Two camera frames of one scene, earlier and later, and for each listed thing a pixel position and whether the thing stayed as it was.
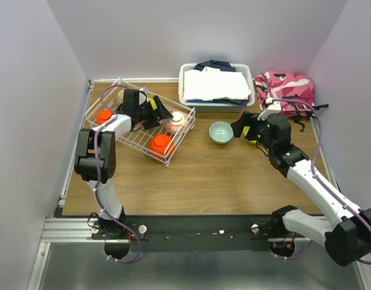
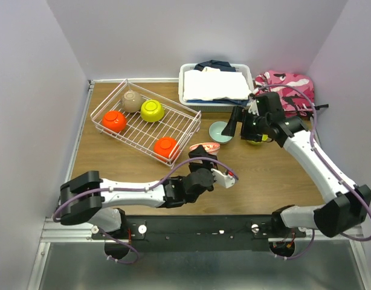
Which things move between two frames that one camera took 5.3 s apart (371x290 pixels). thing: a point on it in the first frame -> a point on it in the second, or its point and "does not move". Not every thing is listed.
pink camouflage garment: [295, 92] does not move
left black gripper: [158, 113] -> [206, 165]
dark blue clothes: [223, 66] does not move
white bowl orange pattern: [178, 124] -> [209, 147]
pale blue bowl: [220, 132] does not move
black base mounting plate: [193, 233] does not move
